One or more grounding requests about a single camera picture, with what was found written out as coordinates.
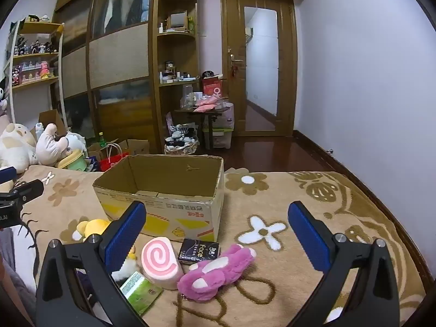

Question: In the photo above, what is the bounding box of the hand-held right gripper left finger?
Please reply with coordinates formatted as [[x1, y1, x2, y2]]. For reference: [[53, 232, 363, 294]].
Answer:
[[36, 201, 150, 327]]

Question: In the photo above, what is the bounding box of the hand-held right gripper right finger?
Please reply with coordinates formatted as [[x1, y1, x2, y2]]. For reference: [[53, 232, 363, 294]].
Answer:
[[288, 201, 399, 327]]

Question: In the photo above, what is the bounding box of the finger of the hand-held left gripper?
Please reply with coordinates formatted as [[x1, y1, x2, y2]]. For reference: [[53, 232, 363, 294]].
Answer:
[[0, 166, 17, 184], [0, 179, 45, 210]]

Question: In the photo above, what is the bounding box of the pink swirl squishy roll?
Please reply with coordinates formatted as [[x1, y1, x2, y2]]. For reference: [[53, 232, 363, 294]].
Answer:
[[141, 237, 184, 290]]

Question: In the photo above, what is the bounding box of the green tissue packet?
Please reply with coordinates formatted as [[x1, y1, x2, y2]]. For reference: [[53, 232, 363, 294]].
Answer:
[[120, 271, 164, 316]]

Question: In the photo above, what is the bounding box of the cardboard box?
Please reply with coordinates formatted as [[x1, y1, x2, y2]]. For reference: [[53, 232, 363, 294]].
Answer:
[[93, 154, 225, 243], [31, 109, 69, 137]]

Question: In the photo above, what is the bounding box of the purple plush toy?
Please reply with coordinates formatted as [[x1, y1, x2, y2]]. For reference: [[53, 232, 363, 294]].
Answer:
[[177, 244, 257, 302]]

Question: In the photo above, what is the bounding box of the white and beige plush toy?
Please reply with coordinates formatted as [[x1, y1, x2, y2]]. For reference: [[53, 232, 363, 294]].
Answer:
[[0, 123, 38, 172]]

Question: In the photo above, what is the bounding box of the grey clothing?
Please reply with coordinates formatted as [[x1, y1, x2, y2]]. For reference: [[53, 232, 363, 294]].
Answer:
[[0, 226, 38, 314]]

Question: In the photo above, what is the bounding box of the white and pink plush toy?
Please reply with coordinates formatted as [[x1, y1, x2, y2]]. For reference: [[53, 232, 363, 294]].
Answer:
[[36, 123, 87, 167]]

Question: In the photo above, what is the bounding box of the brown floral blanket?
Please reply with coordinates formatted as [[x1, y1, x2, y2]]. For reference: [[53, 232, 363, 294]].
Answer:
[[0, 163, 426, 327]]

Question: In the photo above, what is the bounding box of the open cardboard box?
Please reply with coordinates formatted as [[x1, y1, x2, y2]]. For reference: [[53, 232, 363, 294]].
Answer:
[[31, 109, 69, 137]]

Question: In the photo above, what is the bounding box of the red paper bag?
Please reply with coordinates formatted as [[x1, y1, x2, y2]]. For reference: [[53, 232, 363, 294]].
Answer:
[[99, 143, 131, 172]]

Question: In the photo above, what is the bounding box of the black and white plush doll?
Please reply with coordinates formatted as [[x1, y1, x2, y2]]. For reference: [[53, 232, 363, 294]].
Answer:
[[0, 77, 9, 110]]

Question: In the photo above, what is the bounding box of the brown cardboard carton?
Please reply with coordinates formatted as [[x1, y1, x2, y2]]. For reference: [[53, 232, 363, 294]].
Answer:
[[128, 139, 150, 157]]

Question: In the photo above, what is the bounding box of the wicker basket of socks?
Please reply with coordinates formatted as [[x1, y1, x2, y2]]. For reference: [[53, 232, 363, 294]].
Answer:
[[164, 136, 199, 155]]

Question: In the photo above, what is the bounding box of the row of pastel figurine boxes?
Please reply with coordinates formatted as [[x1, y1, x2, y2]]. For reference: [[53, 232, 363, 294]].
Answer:
[[17, 60, 57, 82]]

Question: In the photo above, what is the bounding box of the black white striped cloth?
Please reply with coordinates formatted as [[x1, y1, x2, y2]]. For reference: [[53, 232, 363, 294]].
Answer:
[[170, 123, 198, 140]]

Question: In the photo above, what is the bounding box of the clear bin with green lid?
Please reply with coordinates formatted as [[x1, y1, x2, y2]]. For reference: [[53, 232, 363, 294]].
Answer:
[[203, 128, 234, 149]]

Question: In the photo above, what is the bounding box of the row of dark figurines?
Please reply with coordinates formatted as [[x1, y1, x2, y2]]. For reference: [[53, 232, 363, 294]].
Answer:
[[14, 37, 58, 55]]

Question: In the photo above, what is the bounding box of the small dark wooden table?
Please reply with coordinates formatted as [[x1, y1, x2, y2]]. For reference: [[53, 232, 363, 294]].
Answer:
[[174, 105, 230, 150]]

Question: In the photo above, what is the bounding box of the pink printed pack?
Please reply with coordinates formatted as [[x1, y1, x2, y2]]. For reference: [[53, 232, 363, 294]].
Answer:
[[213, 102, 235, 131]]

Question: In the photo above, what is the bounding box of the wooden door with mirror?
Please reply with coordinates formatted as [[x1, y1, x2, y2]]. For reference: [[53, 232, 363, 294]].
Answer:
[[220, 0, 298, 137]]

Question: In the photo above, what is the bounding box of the clear plastic jar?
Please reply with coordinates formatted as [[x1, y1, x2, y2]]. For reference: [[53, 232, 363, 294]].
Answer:
[[182, 85, 196, 108]]

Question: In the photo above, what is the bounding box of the wooden wardrobe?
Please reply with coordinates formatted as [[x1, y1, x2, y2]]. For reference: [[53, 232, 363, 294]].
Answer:
[[51, 0, 161, 155]]

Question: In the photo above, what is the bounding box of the wooden corner shelf unit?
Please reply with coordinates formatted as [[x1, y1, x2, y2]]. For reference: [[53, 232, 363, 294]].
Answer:
[[152, 0, 201, 154]]

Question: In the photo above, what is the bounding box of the group of cosmetic bottles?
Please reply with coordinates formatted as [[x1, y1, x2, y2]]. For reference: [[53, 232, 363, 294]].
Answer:
[[160, 62, 200, 84]]

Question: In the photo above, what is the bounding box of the red box with white symbol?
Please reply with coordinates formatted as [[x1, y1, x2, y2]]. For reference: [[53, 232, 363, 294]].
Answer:
[[201, 77, 225, 100]]

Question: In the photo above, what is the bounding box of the wall shelf with white frame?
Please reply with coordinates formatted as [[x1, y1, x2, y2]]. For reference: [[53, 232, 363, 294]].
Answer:
[[5, 20, 67, 123]]

